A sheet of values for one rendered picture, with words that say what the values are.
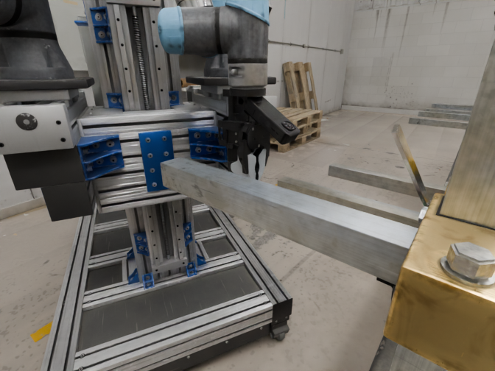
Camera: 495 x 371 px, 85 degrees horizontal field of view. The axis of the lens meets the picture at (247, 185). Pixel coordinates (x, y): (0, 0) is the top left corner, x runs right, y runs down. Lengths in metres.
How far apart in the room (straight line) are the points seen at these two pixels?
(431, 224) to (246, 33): 0.42
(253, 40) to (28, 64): 0.51
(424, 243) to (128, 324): 1.09
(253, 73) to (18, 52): 0.53
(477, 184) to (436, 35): 8.02
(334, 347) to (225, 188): 1.16
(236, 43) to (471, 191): 0.42
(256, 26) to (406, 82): 7.77
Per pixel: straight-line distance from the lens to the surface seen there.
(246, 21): 0.53
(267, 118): 0.51
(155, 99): 0.93
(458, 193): 0.22
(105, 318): 1.24
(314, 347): 1.34
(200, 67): 3.65
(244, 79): 0.52
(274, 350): 1.31
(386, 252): 0.20
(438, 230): 0.20
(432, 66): 8.18
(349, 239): 0.20
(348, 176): 0.74
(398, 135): 0.39
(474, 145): 0.21
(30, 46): 0.82
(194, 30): 0.54
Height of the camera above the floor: 1.06
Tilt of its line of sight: 23 degrees down
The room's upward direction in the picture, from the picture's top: straight up
